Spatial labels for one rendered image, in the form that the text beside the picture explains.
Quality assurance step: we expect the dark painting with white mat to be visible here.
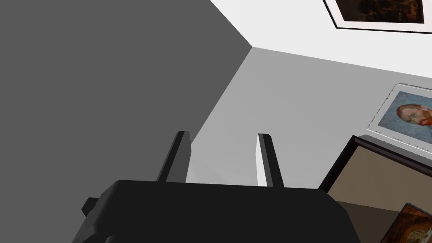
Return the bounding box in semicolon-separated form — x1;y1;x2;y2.
322;0;432;35

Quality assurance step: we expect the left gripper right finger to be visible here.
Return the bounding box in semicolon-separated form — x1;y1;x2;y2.
256;133;285;188

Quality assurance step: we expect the portrait painting in white frame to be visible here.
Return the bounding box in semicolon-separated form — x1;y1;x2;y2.
366;82;432;154

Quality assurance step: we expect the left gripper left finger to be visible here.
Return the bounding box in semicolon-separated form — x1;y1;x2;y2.
157;131;192;184

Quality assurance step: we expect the dark framed beige cabinet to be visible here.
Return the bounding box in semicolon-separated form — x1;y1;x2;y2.
318;135;432;243

